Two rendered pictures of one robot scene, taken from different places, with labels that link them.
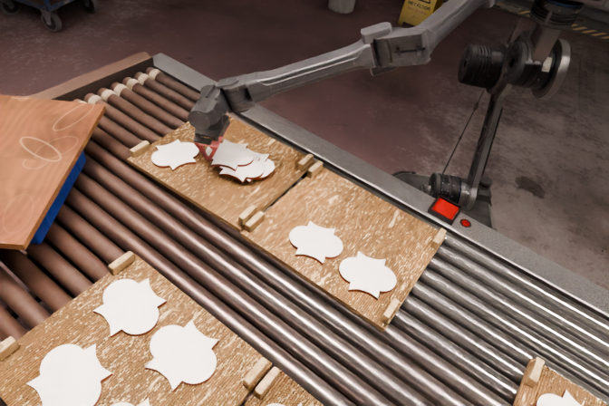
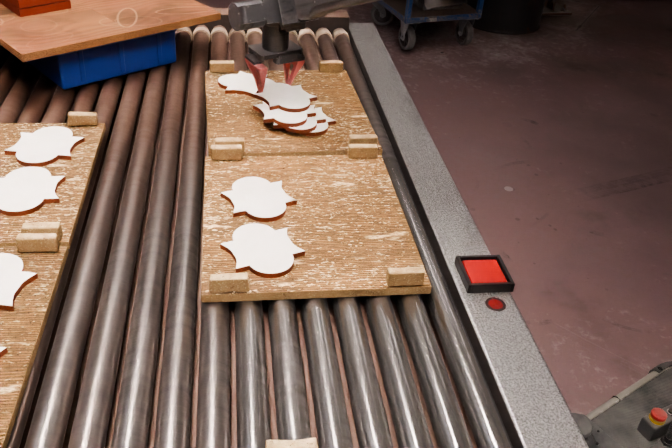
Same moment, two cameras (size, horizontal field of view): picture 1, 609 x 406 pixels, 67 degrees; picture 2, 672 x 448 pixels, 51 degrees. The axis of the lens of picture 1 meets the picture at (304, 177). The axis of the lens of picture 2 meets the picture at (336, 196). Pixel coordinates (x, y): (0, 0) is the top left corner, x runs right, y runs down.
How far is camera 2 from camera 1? 0.97 m
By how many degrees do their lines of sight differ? 40
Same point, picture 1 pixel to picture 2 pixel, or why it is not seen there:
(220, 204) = (224, 131)
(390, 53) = not seen: outside the picture
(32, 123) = (148, 3)
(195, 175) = (239, 104)
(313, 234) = (265, 190)
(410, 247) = (359, 266)
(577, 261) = not seen: outside the picture
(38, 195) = (78, 37)
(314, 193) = (330, 169)
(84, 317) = (12, 135)
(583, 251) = not seen: outside the picture
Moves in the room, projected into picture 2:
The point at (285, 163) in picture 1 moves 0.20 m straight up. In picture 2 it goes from (343, 136) to (351, 45)
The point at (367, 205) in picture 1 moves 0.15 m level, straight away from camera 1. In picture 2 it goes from (374, 208) to (445, 193)
